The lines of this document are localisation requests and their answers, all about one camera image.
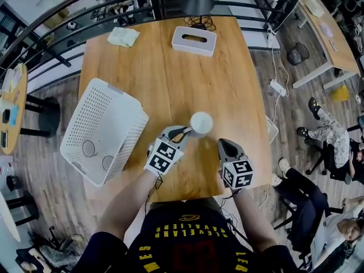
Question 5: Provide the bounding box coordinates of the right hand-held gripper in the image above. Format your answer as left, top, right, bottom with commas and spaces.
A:
217, 138, 255, 191

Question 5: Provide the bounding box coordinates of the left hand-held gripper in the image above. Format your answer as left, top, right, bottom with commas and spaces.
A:
143, 125, 192, 176

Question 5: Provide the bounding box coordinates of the plain white mug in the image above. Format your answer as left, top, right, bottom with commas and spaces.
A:
189, 111, 214, 139

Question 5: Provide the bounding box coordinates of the white plastic basket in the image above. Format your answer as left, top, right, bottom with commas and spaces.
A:
59, 77, 150, 187

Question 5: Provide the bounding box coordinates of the white mug with pattern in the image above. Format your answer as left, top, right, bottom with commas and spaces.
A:
82, 140, 99, 158

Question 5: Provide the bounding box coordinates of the person's right forearm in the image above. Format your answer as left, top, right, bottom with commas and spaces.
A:
233, 188, 278, 251

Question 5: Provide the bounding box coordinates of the person's left forearm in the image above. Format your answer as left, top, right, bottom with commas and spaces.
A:
96, 169, 160, 240

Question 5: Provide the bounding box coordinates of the white tissue box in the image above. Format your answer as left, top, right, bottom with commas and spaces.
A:
171, 26, 217, 57

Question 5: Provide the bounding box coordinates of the cream tissue box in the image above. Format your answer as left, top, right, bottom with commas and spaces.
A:
305, 0, 325, 18

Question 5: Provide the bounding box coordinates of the white floor bin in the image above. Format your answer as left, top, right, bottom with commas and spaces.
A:
266, 115, 279, 145

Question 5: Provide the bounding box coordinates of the white power strip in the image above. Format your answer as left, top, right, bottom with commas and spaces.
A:
269, 78, 287, 97

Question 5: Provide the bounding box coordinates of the person's dark blue jersey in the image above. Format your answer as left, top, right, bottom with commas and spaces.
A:
82, 197, 299, 273

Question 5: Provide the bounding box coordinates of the black office chair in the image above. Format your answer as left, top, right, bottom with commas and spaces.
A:
305, 140, 353, 184
272, 192, 345, 261
15, 226, 86, 273

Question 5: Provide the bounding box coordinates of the pale green folded cloth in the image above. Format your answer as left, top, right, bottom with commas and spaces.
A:
106, 26, 140, 48

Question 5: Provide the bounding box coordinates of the black mesh waste basket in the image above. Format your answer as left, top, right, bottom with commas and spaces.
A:
287, 42, 310, 67

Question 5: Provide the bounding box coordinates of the yellow bag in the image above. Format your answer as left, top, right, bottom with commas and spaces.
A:
332, 85, 350, 102

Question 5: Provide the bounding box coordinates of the long wooden table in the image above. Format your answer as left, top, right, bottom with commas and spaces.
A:
292, 0, 361, 90

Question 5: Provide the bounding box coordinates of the pink packet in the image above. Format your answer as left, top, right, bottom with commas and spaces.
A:
320, 21, 334, 38

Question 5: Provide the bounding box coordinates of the round wooden table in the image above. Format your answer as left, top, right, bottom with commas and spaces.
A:
0, 63, 61, 156

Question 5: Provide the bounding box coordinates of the light blue cloth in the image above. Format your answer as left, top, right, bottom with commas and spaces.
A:
9, 105, 20, 127

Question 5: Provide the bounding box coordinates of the black stool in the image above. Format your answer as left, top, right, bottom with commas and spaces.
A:
5, 192, 39, 227

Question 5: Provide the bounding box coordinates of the small black trash can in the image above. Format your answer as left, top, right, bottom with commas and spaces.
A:
6, 175, 20, 192

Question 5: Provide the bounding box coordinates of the pastel paper stack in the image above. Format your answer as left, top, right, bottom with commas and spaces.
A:
1, 64, 25, 92

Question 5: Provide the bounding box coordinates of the thin black cable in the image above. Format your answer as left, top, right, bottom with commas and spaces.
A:
144, 172, 164, 214
220, 189, 248, 238

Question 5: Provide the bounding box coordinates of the white power cable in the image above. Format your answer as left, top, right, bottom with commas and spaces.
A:
258, 27, 291, 210

